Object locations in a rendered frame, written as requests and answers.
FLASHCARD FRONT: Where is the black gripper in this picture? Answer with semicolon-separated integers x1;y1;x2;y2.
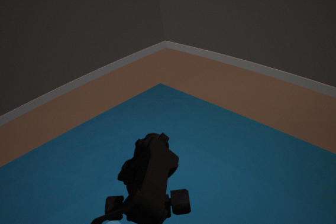
105;189;191;221

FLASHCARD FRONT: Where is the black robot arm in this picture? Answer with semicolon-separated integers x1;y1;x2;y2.
91;133;179;224

